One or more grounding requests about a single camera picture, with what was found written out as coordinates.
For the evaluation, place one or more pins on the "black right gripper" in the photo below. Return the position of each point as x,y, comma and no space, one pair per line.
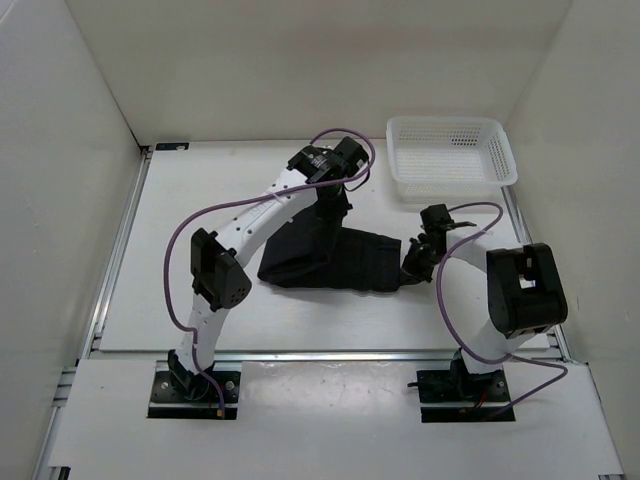
410,272

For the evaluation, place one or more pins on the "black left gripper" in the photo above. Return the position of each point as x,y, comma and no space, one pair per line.
342,206

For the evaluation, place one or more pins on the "black trousers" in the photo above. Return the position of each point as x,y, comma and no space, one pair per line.
312,253

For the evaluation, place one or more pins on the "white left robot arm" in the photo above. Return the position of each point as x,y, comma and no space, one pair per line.
218,258

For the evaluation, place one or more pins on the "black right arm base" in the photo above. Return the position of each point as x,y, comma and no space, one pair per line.
455,395

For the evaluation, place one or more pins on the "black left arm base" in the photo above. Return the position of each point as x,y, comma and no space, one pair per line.
170,400

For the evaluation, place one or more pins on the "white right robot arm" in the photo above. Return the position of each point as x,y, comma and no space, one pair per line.
524,291

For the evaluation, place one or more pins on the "white perforated plastic basket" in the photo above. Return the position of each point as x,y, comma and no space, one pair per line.
449,157

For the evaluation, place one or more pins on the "white front cover board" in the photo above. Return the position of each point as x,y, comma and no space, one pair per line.
323,421

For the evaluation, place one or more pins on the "black corner bracket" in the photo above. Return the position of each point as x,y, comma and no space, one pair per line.
172,146

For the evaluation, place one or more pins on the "aluminium front rail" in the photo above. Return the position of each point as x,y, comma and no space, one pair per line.
334,356

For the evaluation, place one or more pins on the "aluminium left side rail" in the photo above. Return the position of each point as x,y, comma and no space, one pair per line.
95,323

